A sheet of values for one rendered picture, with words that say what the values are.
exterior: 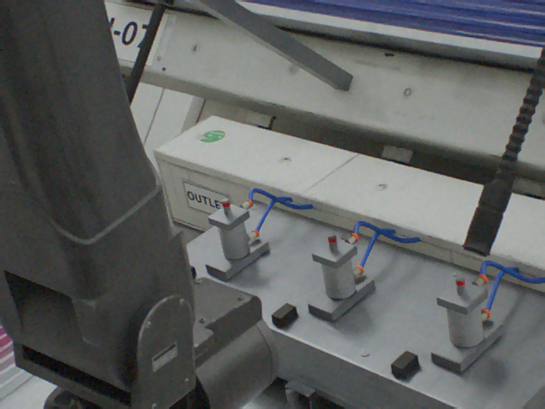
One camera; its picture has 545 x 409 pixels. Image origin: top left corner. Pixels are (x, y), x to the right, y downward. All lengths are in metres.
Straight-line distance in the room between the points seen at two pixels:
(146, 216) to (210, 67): 0.66
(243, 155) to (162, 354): 0.55
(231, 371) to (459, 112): 0.43
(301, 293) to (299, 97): 0.25
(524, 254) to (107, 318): 0.43
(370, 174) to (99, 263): 0.53
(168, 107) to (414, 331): 2.58
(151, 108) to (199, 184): 2.35
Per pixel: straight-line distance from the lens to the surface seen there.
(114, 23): 1.24
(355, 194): 0.92
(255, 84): 1.07
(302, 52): 0.94
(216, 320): 0.56
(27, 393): 0.93
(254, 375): 0.58
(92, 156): 0.44
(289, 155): 1.00
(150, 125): 3.36
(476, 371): 0.75
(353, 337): 0.79
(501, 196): 0.71
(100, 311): 0.46
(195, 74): 1.13
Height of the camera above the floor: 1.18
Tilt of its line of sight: 2 degrees up
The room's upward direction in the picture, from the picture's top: 20 degrees clockwise
